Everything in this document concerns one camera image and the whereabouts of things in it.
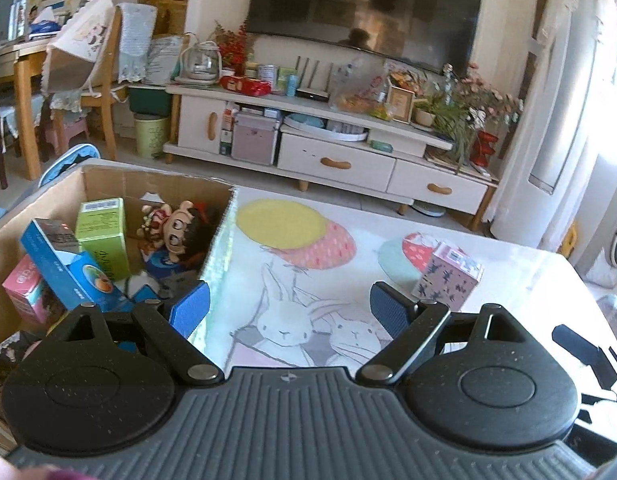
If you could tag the red berry bouquet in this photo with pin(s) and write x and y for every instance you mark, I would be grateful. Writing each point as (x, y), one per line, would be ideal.
(233, 45)

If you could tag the long blue carton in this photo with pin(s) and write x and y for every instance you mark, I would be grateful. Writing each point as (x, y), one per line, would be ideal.
(88, 275)

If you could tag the pale green trash bin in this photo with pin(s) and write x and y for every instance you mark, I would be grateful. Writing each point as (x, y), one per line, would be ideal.
(151, 137)

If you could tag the olive green medicine box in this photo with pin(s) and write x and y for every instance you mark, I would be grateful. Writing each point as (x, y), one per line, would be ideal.
(103, 240)

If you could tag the white bathroom scale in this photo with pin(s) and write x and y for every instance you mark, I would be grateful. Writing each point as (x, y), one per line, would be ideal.
(428, 209)

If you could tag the pink plastic stool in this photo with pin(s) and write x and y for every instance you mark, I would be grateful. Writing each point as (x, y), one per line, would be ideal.
(63, 135)

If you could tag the wooden picture frame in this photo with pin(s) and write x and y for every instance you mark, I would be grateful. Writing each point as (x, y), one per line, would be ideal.
(401, 104)

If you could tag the pale lace chair cover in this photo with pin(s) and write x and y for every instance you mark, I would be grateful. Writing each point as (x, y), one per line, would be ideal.
(136, 40)

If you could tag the black flat television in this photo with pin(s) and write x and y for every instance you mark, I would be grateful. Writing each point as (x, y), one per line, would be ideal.
(363, 0)

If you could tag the white curtain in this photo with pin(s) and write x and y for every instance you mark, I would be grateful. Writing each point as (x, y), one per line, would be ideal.
(518, 110)

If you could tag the black antenna router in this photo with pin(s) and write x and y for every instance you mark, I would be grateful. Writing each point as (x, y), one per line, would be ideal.
(313, 92)

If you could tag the small blue box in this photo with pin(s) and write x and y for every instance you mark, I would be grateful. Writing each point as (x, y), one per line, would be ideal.
(146, 294)

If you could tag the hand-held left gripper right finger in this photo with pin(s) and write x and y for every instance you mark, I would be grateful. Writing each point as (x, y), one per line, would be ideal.
(393, 307)

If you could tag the light wooden chair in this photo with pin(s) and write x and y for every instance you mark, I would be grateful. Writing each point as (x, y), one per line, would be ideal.
(106, 110)

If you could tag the dark picture box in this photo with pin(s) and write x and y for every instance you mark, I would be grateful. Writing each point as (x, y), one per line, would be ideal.
(11, 355)

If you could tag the round blue white tray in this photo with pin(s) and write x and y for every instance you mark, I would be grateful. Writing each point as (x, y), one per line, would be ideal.
(308, 122)

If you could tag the small yellow object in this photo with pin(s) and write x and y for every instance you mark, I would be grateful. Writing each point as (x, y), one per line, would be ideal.
(570, 240)

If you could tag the white standing air conditioner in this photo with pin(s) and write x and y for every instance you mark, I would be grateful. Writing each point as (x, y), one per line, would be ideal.
(563, 110)

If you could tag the dark green bin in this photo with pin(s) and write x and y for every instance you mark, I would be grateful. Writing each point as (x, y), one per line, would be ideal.
(148, 100)

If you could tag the silver metal case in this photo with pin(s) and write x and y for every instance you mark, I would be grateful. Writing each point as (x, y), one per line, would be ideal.
(256, 140)

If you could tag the teal slim carton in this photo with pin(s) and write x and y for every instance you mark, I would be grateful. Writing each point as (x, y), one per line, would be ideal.
(292, 85)

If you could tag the green potted plant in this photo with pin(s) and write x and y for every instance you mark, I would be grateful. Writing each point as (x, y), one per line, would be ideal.
(426, 117)

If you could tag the red snack packet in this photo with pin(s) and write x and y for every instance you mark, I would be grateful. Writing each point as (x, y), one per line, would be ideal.
(246, 85)

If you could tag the white printed bag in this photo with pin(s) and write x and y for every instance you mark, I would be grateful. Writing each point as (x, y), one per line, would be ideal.
(163, 60)

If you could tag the pink patterned small box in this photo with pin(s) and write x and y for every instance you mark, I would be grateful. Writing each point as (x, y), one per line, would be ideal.
(446, 280)

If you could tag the green print cardboard box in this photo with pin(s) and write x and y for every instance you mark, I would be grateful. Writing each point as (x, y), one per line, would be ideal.
(153, 185)

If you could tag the clear plastic bag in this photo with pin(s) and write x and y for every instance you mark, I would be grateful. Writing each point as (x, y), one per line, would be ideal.
(356, 87)

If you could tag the cartoon girl doll figure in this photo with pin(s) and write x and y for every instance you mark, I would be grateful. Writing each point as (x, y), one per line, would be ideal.
(181, 232)

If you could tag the pink artificial flowers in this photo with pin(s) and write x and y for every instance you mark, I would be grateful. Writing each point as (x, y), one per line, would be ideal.
(483, 97)

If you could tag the small mint green box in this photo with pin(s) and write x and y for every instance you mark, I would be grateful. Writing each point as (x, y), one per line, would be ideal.
(382, 145)

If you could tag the light wooden dining table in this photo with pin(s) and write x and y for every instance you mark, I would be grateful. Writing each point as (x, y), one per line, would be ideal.
(26, 110)

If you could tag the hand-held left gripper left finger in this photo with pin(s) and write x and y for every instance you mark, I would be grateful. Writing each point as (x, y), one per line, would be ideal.
(191, 310)

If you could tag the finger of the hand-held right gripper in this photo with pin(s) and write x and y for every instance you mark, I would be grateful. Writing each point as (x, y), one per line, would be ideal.
(573, 340)

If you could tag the glass electric kettle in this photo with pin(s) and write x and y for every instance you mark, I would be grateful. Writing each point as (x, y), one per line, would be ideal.
(202, 62)

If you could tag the red vase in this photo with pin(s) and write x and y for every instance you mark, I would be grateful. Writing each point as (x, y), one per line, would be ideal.
(483, 149)

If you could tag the white television cabinet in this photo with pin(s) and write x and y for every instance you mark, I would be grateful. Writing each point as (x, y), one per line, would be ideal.
(333, 162)

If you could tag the silver tin can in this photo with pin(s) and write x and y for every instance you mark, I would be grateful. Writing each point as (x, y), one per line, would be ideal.
(268, 77)

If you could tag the light green carton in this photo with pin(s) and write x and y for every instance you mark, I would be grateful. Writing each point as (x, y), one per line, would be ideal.
(284, 77)

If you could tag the small pink carton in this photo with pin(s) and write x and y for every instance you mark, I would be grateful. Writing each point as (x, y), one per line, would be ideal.
(28, 287)

